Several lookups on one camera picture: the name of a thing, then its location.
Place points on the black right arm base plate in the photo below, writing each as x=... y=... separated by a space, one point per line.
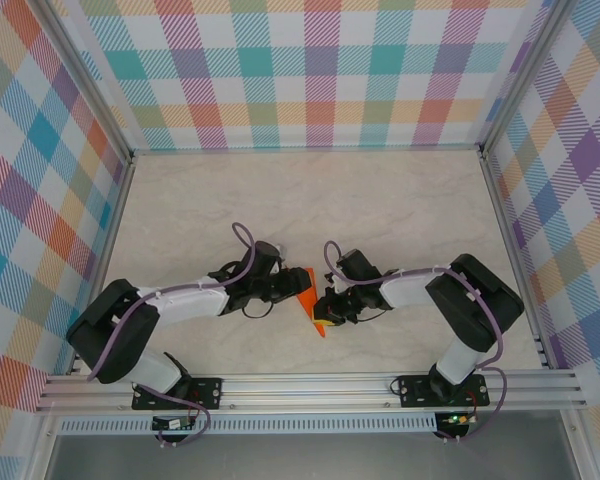
x=412 y=392

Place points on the long aluminium side rail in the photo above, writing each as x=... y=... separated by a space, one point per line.
x=517 y=260
x=105 y=260

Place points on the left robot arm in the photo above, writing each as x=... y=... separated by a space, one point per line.
x=190 y=305

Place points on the aluminium mounting rail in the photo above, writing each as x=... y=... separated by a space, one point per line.
x=305 y=392

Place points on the short aluminium frame rail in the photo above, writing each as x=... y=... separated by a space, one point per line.
x=305 y=149

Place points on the small dark circuit board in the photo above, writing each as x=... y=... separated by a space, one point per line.
x=172 y=424

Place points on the circuit board with green light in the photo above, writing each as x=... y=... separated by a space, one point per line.
x=457 y=419

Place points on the grey metal sheet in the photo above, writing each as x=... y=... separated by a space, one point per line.
x=305 y=457

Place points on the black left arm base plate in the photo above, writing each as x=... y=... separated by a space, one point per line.
x=210 y=392

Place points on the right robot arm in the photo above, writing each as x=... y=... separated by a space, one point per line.
x=405 y=292

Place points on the aluminium frame post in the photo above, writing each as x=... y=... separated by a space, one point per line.
x=85 y=85
x=525 y=80

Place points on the orange paper sheet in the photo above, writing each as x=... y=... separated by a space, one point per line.
x=306 y=300

